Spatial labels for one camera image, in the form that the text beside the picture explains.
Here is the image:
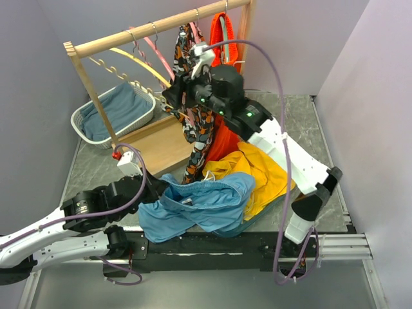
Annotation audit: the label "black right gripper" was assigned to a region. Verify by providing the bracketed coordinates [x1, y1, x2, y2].
[161, 62, 229, 117]

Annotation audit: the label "light blue shorts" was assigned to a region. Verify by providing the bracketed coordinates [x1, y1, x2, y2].
[137, 173, 256, 243]

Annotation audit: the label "yellow hanger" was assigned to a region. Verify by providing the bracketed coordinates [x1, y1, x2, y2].
[87, 48, 172, 108]

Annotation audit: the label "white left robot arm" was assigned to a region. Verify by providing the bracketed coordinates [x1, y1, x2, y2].
[1, 176, 169, 285]

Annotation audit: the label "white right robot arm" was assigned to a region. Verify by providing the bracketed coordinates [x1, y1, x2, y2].
[162, 64, 342, 257]

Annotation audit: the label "patterned shorts on hanger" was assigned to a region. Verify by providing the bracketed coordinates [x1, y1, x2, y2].
[161, 23, 214, 184]

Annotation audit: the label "orange shorts on hanger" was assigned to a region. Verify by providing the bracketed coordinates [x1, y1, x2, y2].
[205, 12, 239, 163]

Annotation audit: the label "pink hanger under patterned shorts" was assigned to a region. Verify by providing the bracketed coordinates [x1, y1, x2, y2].
[189, 10, 204, 44]

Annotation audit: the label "green hanger under orange shorts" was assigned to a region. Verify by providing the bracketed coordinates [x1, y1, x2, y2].
[219, 0, 232, 64]

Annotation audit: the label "yellow shorts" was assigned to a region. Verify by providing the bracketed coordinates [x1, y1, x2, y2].
[202, 141, 287, 221]

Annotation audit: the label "wooden clothes rack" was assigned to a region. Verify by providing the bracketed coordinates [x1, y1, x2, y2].
[64, 1, 255, 176]

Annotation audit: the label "white plastic basket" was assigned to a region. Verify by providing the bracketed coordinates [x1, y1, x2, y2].
[70, 80, 157, 150]

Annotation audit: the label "grey-blue cloth in basket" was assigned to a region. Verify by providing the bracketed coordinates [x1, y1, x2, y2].
[79, 82, 153, 142]

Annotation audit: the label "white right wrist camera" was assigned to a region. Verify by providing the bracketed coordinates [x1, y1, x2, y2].
[189, 42, 215, 80]

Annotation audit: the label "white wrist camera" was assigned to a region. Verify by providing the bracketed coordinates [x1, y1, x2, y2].
[112, 151, 142, 177]
[189, 42, 215, 80]

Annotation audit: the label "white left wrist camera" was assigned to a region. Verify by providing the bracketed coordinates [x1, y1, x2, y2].
[112, 151, 142, 177]

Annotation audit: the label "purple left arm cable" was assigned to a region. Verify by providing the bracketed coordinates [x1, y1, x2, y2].
[0, 144, 147, 250]

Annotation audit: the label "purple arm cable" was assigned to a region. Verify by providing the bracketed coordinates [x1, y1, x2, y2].
[0, 144, 147, 250]
[205, 39, 319, 286]

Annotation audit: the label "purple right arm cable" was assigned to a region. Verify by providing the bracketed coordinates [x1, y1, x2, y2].
[205, 39, 319, 286]

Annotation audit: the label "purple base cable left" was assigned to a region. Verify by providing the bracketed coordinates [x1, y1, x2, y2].
[93, 252, 143, 286]

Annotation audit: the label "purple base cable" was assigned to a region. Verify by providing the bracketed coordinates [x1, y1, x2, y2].
[93, 252, 143, 286]
[283, 228, 321, 284]

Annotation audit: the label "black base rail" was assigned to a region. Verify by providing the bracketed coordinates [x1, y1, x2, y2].
[89, 230, 319, 280]

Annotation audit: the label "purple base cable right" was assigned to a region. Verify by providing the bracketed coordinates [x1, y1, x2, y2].
[283, 228, 321, 284]

